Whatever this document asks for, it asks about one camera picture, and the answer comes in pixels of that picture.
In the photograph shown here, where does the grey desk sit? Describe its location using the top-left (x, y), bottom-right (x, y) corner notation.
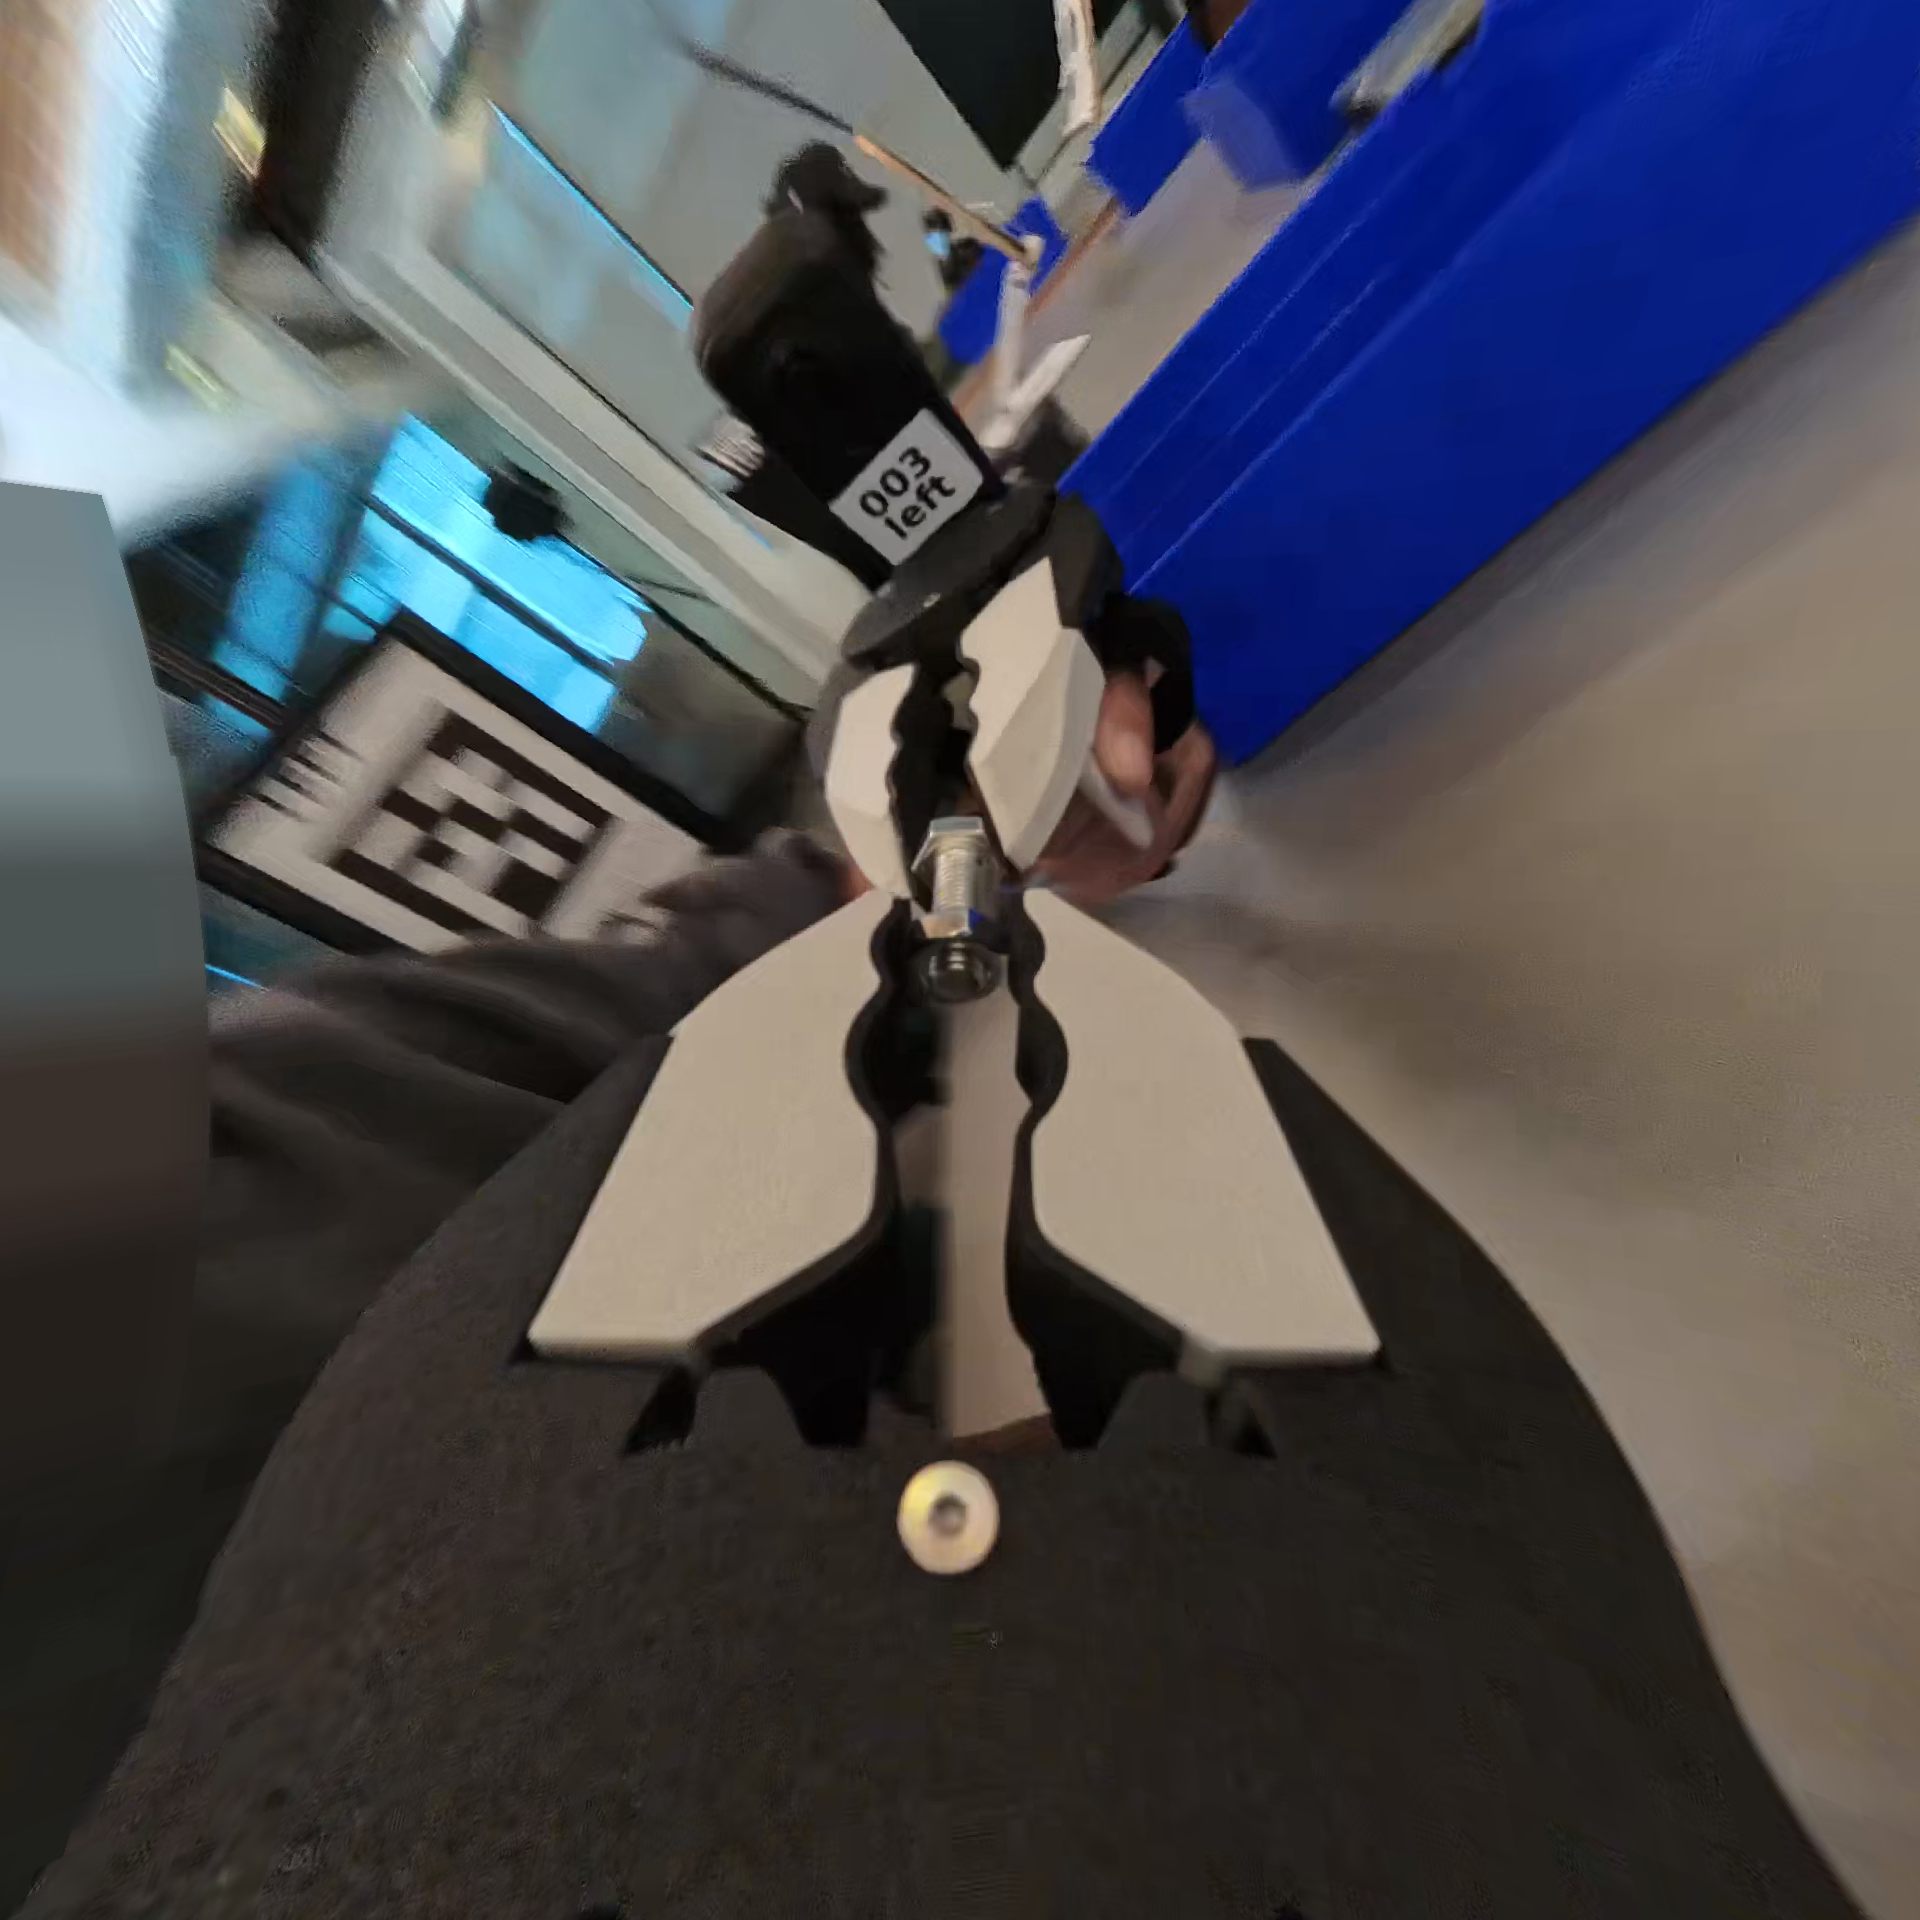
top-left (1021, 180), bottom-right (1920, 1920)

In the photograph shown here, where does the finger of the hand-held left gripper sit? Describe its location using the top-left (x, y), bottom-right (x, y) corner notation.
top-left (969, 560), bottom-right (1161, 877)
top-left (817, 668), bottom-right (962, 902)

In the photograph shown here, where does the silver bolt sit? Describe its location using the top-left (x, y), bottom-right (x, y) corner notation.
top-left (918, 810), bottom-right (1002, 937)

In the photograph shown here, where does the black white marker board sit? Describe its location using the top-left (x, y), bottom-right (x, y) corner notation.
top-left (200, 614), bottom-right (729, 961)

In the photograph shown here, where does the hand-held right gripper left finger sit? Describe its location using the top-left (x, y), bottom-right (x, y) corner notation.
top-left (525, 889), bottom-right (955, 1417)

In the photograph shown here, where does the silver hex nut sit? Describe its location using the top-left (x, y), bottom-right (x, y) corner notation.
top-left (913, 925), bottom-right (1010, 1009)

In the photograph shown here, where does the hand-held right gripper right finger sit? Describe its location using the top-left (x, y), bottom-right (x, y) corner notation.
top-left (968, 889), bottom-right (1384, 1417)

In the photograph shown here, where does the blue plastic bin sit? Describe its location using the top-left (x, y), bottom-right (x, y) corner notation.
top-left (1060, 0), bottom-right (1728, 570)
top-left (1118, 0), bottom-right (1920, 769)
top-left (1084, 25), bottom-right (1217, 217)
top-left (934, 197), bottom-right (1069, 376)
top-left (1179, 0), bottom-right (1501, 186)

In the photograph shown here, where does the person's left hand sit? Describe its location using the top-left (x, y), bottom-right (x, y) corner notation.
top-left (1030, 660), bottom-right (1230, 908)

